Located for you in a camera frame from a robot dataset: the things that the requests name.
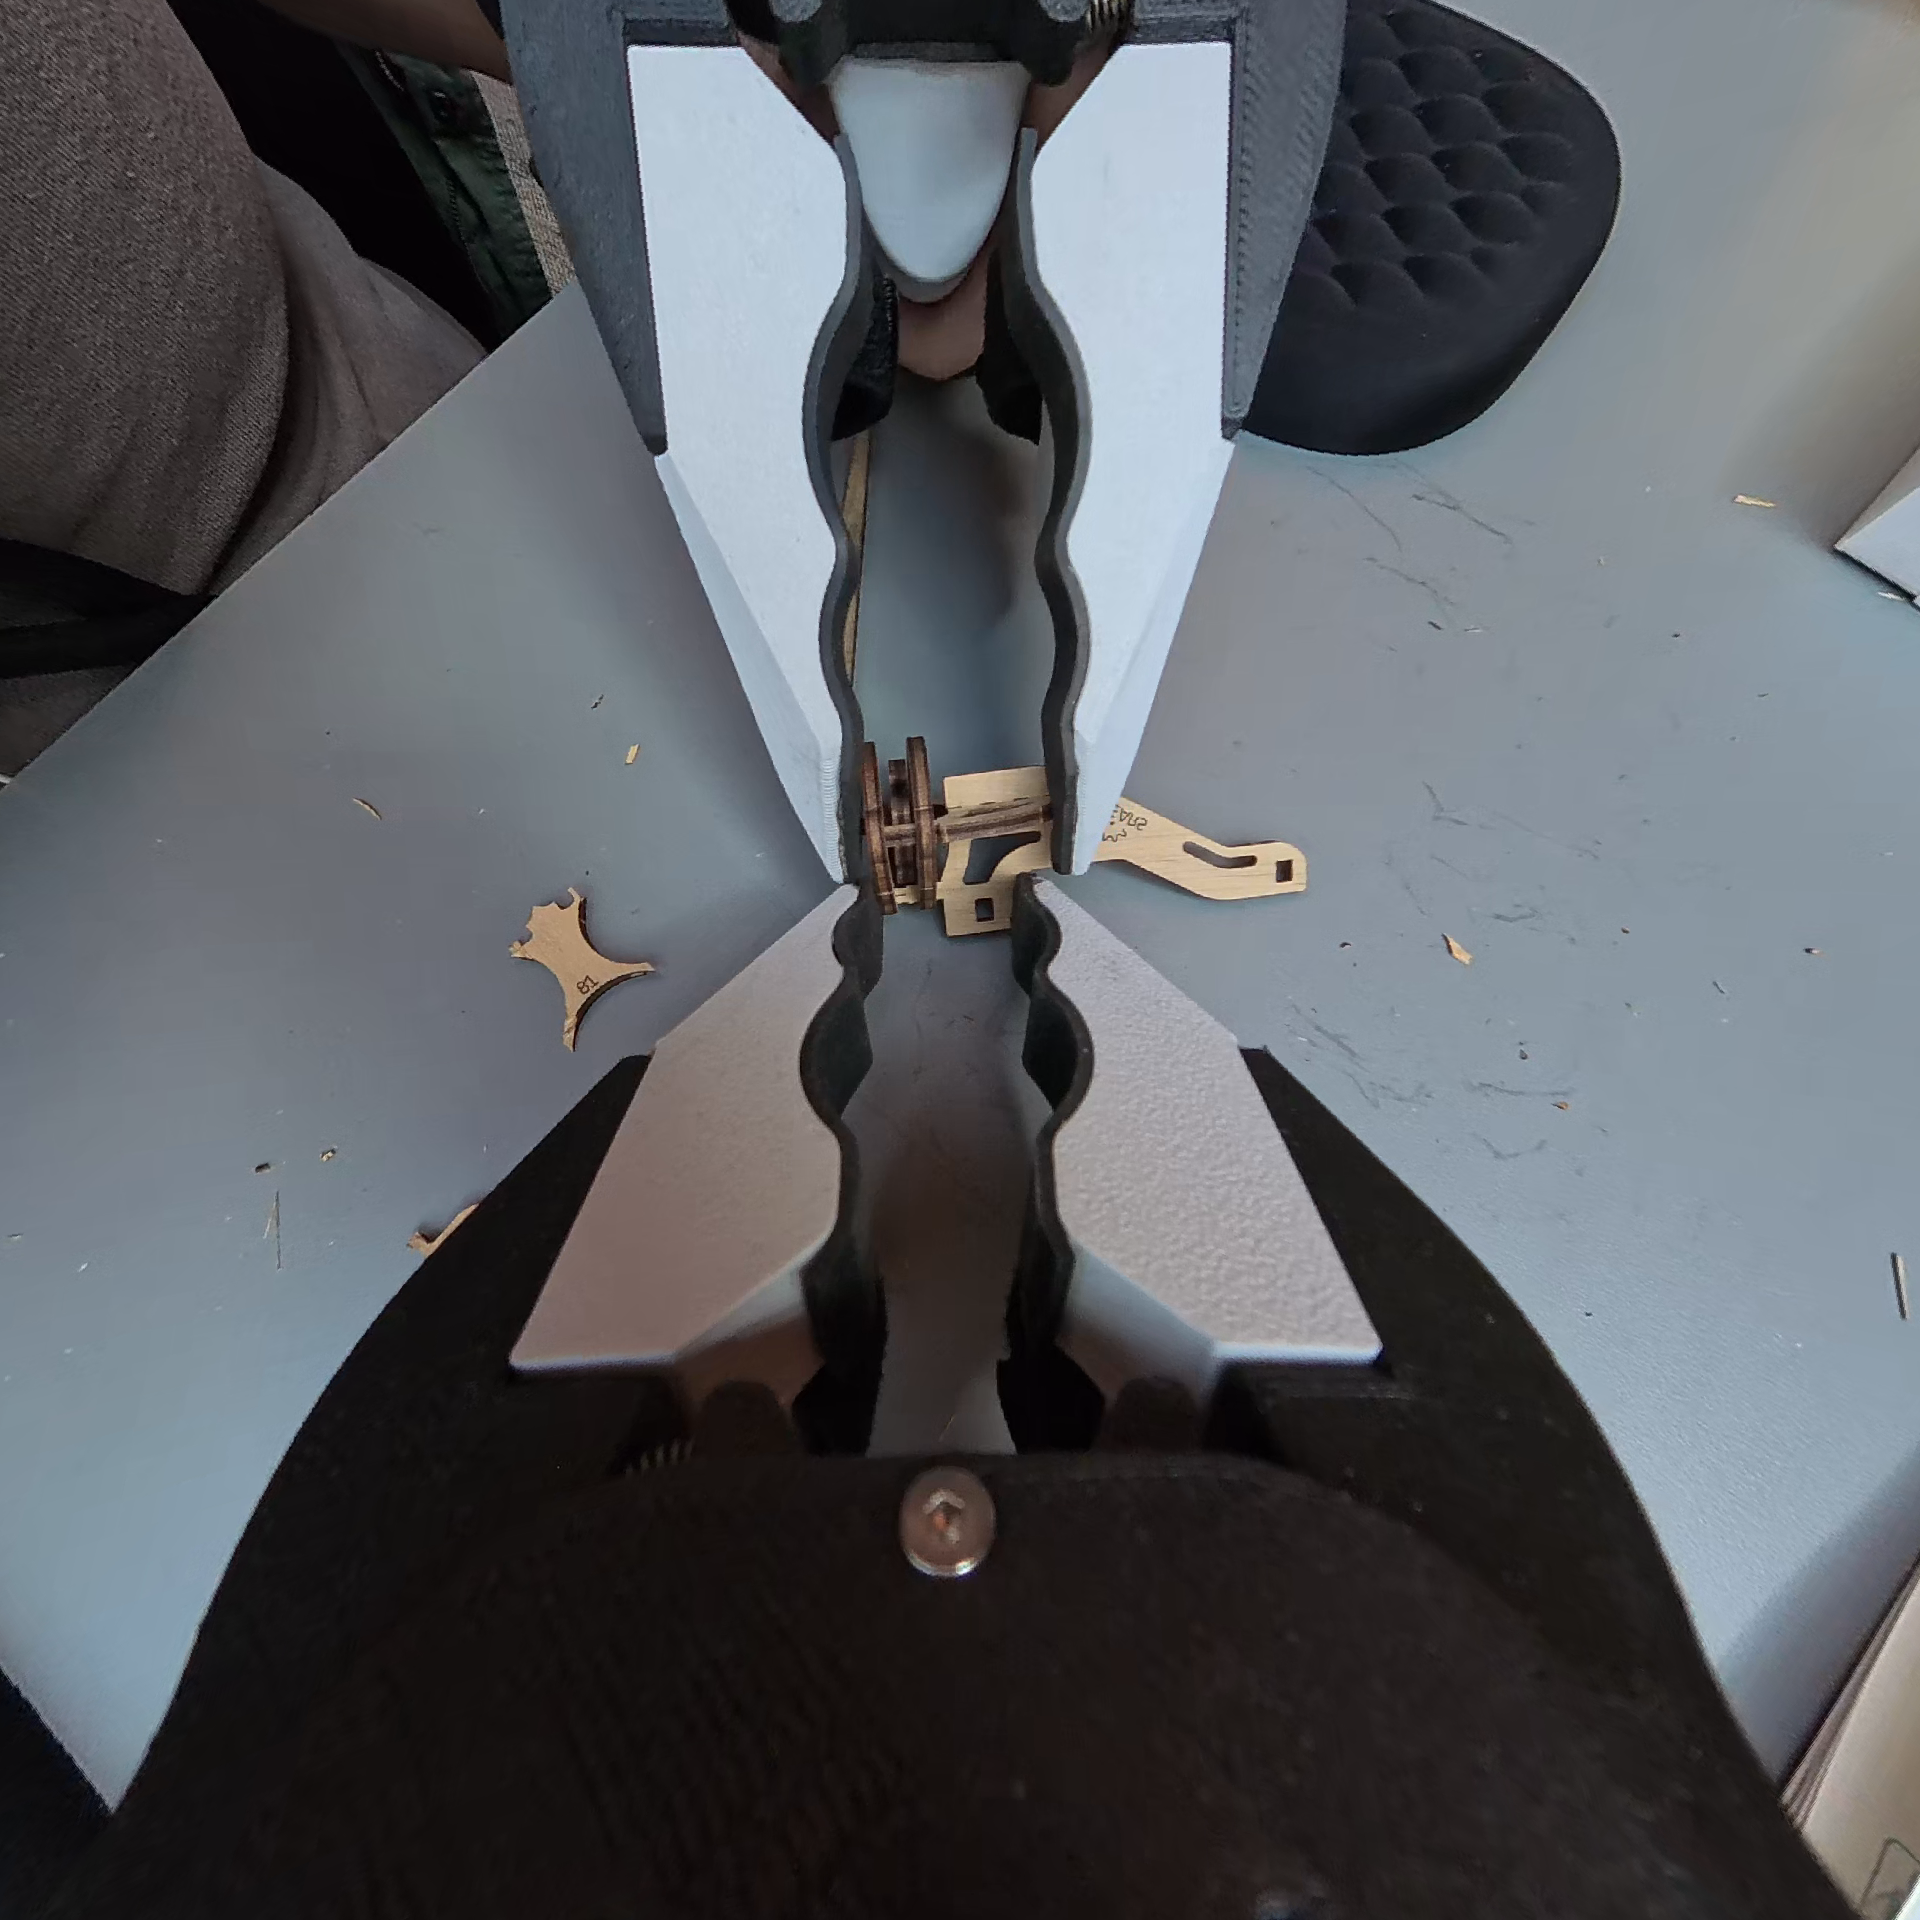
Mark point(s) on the wooden model assembly with wheel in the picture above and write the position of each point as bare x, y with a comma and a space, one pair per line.
1185, 858

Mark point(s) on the dark green jacket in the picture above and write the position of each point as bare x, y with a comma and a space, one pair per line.
488, 195

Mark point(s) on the thin wooden stick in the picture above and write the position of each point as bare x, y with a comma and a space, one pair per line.
856, 600

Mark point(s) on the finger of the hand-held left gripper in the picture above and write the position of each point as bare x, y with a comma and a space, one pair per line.
720, 375
1156, 375

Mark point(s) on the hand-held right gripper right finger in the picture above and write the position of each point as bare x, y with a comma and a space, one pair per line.
1185, 1202

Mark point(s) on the person in grey shirt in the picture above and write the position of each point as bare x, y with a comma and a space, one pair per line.
166, 330

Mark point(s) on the curved wooden offcut piece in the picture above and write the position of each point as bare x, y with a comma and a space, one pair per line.
580, 960

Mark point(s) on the white cardboard box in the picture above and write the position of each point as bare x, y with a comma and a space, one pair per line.
1887, 533

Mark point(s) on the small wooden scrap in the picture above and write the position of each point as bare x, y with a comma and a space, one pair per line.
439, 1232

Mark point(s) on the person's left hand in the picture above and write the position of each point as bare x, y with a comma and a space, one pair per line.
942, 342

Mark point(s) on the black dimpled wrist rest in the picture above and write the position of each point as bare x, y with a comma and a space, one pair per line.
1441, 226

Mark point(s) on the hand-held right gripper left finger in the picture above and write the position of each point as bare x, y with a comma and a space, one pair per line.
661, 1202

